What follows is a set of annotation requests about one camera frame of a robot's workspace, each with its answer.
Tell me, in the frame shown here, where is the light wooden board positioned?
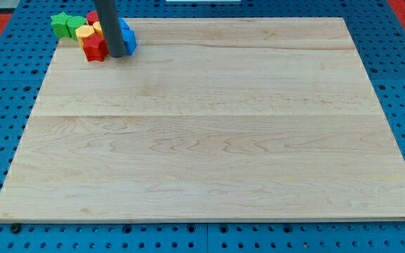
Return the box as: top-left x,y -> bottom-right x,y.
0,18 -> 405,223

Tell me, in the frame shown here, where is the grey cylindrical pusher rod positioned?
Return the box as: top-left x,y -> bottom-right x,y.
94,0 -> 126,58

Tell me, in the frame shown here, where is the blue block rear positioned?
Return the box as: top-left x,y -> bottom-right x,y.
118,18 -> 130,30

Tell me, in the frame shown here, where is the green star block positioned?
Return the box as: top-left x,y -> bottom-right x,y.
51,12 -> 72,39

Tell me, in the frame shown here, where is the red round block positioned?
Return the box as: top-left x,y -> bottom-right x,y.
86,10 -> 99,25

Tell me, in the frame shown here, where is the green cylinder block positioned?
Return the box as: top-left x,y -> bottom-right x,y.
66,16 -> 86,40

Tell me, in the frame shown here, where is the blue block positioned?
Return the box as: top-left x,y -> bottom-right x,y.
118,18 -> 130,30
122,29 -> 137,56

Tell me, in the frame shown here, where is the red star block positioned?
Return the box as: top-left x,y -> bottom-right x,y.
82,34 -> 108,62

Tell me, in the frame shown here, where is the blue block front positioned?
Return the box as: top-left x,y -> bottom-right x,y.
122,29 -> 137,56

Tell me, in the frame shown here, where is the yellow block behind rod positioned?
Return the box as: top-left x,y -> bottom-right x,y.
93,21 -> 104,37

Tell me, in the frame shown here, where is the yellow hexagon block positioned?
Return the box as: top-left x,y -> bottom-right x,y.
75,25 -> 95,48

